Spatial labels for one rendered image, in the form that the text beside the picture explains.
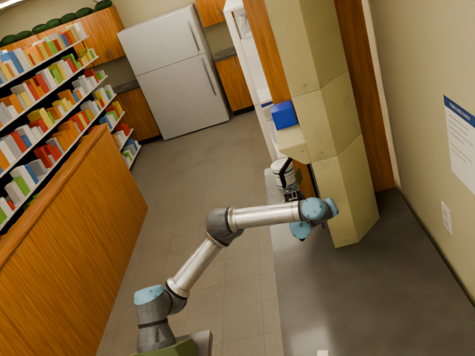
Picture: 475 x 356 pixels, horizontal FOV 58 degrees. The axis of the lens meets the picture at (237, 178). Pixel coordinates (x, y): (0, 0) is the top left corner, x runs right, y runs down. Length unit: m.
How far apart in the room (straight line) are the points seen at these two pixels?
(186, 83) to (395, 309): 5.53
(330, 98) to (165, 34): 5.09
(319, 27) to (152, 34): 5.15
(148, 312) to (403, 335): 0.93
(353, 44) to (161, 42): 4.88
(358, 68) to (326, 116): 0.43
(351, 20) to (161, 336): 1.54
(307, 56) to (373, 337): 1.06
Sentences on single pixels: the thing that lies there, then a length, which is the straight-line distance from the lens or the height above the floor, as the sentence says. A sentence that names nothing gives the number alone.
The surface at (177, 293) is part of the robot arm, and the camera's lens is 1.84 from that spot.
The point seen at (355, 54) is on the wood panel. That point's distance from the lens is 2.11.
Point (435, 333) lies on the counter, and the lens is 1.71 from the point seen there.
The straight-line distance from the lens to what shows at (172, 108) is 6.96.
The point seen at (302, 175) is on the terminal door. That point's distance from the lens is 2.11.
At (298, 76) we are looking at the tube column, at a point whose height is 1.78.
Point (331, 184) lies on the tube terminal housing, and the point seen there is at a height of 1.28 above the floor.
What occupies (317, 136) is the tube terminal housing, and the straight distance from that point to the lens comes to 1.79.
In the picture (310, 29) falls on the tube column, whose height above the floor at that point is 1.93.
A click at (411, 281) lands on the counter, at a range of 1.89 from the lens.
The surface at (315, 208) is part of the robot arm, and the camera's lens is 1.49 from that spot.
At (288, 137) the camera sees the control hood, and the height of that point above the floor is 1.51.
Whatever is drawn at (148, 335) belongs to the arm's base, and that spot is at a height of 1.15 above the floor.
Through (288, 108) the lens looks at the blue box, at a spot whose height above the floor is 1.60.
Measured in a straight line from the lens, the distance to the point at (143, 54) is 6.81.
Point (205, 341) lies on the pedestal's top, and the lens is 1.91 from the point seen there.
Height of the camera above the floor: 2.26
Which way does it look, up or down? 26 degrees down
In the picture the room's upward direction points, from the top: 21 degrees counter-clockwise
